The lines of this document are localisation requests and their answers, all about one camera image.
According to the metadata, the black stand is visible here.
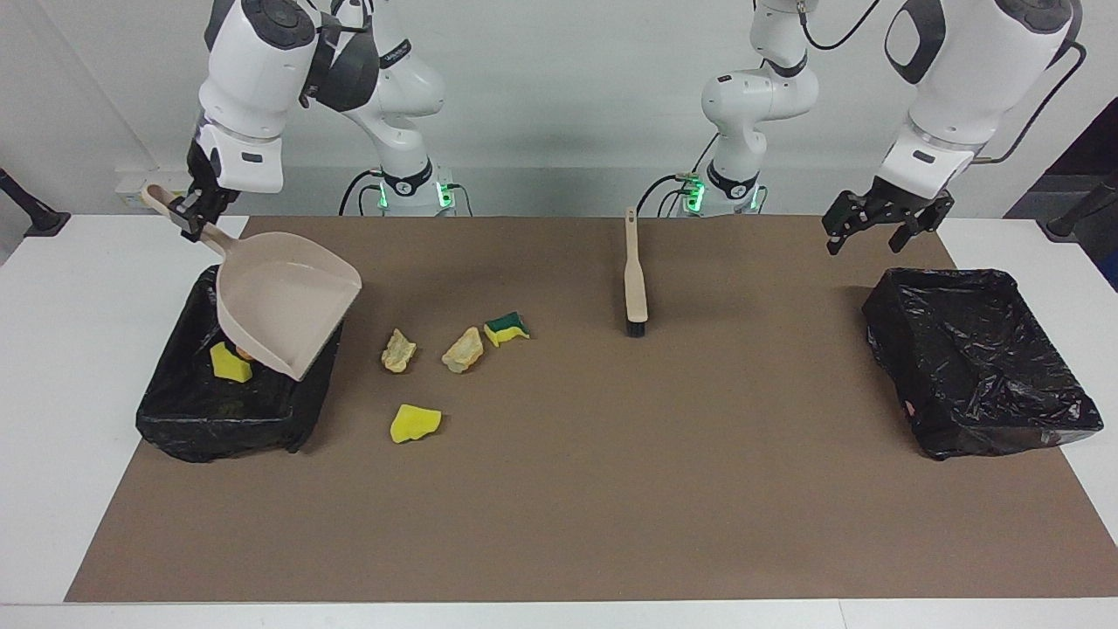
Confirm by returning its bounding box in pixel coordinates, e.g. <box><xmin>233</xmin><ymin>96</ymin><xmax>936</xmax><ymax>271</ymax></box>
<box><xmin>1046</xmin><ymin>179</ymin><xmax>1118</xmax><ymax>241</ymax></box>
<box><xmin>0</xmin><ymin>168</ymin><xmax>72</xmax><ymax>238</ymax></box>

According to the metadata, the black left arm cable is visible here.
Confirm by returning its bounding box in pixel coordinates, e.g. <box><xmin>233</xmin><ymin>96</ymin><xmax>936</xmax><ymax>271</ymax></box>
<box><xmin>799</xmin><ymin>0</ymin><xmax>1088</xmax><ymax>167</ymax></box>

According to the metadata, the black left base cable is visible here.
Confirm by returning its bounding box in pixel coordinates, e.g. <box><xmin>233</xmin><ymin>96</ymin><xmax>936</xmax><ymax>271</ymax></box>
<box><xmin>635</xmin><ymin>172</ymin><xmax>701</xmax><ymax>218</ymax></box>

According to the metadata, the plain yellow sponge piece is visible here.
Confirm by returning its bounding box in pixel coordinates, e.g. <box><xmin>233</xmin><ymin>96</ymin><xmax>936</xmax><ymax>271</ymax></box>
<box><xmin>390</xmin><ymin>404</ymin><xmax>443</xmax><ymax>445</ymax></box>

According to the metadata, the black right base cable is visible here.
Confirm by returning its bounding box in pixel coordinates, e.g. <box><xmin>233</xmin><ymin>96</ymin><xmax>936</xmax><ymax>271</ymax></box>
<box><xmin>338</xmin><ymin>169</ymin><xmax>473</xmax><ymax>218</ymax></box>

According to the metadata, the pale beige foam chunk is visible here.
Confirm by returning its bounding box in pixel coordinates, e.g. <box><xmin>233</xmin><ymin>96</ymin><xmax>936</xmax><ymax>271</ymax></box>
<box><xmin>442</xmin><ymin>327</ymin><xmax>485</xmax><ymax>375</ymax></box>
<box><xmin>382</xmin><ymin>328</ymin><xmax>418</xmax><ymax>375</ymax></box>

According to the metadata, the green and yellow sponge scrap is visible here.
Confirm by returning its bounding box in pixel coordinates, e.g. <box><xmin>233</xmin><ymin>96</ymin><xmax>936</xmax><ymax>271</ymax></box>
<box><xmin>484</xmin><ymin>312</ymin><xmax>531</xmax><ymax>349</ymax></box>

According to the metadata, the black bag lined bin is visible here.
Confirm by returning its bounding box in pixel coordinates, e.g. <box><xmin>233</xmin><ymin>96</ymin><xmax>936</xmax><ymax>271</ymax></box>
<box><xmin>862</xmin><ymin>267</ymin><xmax>1104</xmax><ymax>461</ymax></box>
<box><xmin>135</xmin><ymin>265</ymin><xmax>343</xmax><ymax>464</ymax></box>

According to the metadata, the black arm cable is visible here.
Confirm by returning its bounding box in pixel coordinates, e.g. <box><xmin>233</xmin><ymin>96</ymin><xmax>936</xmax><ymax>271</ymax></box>
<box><xmin>799</xmin><ymin>0</ymin><xmax>1088</xmax><ymax>167</ymax></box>
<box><xmin>301</xmin><ymin>0</ymin><xmax>390</xmax><ymax>110</ymax></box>

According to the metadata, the beige brush with black bristles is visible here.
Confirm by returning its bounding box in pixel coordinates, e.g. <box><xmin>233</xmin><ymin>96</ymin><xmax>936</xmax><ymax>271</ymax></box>
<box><xmin>624</xmin><ymin>206</ymin><xmax>650</xmax><ymax>339</ymax></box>

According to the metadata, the beige plastic dustpan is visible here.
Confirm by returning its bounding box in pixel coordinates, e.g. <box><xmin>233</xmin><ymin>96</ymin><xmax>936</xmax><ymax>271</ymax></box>
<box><xmin>141</xmin><ymin>183</ymin><xmax>363</xmax><ymax>383</ymax></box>

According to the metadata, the yellow sponge with green edge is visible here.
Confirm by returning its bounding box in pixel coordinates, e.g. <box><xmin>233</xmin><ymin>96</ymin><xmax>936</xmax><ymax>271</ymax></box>
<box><xmin>210</xmin><ymin>342</ymin><xmax>254</xmax><ymax>384</ymax></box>

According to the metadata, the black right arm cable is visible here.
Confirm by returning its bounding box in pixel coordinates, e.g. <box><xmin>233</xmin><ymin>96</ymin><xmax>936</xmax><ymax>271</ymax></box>
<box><xmin>301</xmin><ymin>0</ymin><xmax>390</xmax><ymax>110</ymax></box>

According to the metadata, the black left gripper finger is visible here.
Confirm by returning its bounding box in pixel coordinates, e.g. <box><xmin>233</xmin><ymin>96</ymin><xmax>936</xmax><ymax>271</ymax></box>
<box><xmin>888</xmin><ymin>217</ymin><xmax>932</xmax><ymax>255</ymax></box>
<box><xmin>822</xmin><ymin>190</ymin><xmax>875</xmax><ymax>257</ymax></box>

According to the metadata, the black base cable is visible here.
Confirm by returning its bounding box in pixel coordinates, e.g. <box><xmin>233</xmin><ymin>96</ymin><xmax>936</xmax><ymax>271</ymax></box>
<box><xmin>635</xmin><ymin>172</ymin><xmax>701</xmax><ymax>218</ymax></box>
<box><xmin>338</xmin><ymin>169</ymin><xmax>473</xmax><ymax>218</ymax></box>

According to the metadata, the brown paper table mat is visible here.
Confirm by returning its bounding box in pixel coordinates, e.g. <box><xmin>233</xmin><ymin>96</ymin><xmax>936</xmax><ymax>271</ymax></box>
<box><xmin>66</xmin><ymin>216</ymin><xmax>1118</xmax><ymax>604</ymax></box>

